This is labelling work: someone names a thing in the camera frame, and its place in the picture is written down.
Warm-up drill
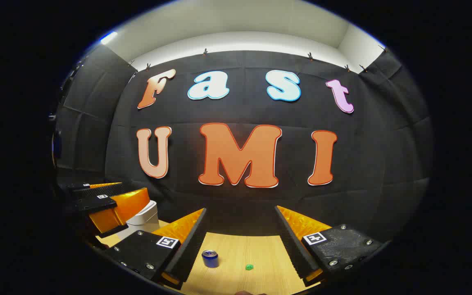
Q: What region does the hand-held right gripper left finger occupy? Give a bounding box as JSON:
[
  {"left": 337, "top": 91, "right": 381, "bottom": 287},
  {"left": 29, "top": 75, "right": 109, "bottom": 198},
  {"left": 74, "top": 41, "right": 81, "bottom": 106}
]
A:
[{"left": 104, "top": 207, "right": 208, "bottom": 290}]

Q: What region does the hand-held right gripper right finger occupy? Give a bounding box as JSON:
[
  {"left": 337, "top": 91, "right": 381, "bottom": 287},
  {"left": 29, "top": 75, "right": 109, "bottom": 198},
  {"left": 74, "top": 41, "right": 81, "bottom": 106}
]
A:
[{"left": 274, "top": 205, "right": 385, "bottom": 288}]

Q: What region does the blue pop can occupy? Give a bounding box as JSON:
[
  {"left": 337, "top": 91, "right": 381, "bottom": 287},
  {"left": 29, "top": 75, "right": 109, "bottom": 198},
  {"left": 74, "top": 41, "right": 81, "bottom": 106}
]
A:
[{"left": 202, "top": 250, "right": 219, "bottom": 268}]

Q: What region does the white desktop garbage bin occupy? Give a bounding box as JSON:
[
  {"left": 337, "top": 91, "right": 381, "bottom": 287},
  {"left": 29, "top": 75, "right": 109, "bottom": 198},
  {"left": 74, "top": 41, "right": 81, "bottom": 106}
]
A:
[{"left": 117, "top": 200, "right": 161, "bottom": 242}]

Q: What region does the wooden desktop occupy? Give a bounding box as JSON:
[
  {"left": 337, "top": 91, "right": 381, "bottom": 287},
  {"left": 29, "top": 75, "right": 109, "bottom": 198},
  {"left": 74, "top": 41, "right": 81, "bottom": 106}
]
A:
[{"left": 97, "top": 219, "right": 327, "bottom": 295}]

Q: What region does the black backdrop cloth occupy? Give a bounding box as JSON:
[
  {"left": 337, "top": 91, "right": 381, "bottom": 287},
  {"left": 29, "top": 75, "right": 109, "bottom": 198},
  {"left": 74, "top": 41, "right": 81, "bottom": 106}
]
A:
[{"left": 54, "top": 44, "right": 434, "bottom": 242}]

